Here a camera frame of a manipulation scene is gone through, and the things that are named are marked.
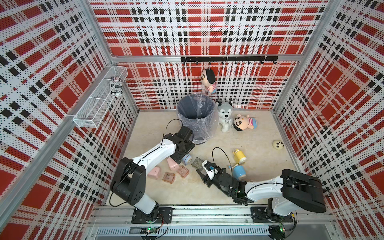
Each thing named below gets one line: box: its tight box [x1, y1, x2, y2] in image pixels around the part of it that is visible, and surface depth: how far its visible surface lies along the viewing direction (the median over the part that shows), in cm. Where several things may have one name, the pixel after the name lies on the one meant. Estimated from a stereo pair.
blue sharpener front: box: [181, 154, 192, 166], surface depth 88 cm
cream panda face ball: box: [272, 139, 285, 151], surface depth 98 cm
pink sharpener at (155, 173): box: [147, 166, 162, 180], surface depth 83 cm
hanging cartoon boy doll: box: [200, 68, 217, 94], surface depth 95 cm
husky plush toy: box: [216, 100, 234, 133], surface depth 99 cm
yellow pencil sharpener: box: [232, 149, 247, 165], surface depth 90 cm
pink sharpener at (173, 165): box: [167, 157, 180, 172], surface depth 86 cm
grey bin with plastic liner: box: [177, 93, 219, 145], surface depth 93 cm
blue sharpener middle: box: [233, 165, 247, 180], surface depth 84 cm
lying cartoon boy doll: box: [233, 114, 258, 131], surface depth 106 cm
